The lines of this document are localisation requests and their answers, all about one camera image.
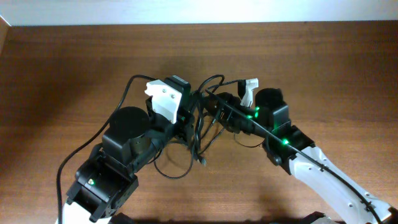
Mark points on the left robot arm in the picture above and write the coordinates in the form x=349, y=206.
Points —
x=131, y=139

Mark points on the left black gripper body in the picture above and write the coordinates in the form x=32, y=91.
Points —
x=161, y=125

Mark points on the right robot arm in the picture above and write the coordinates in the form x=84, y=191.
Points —
x=288, y=147

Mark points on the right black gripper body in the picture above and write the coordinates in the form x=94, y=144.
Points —
x=236, y=122

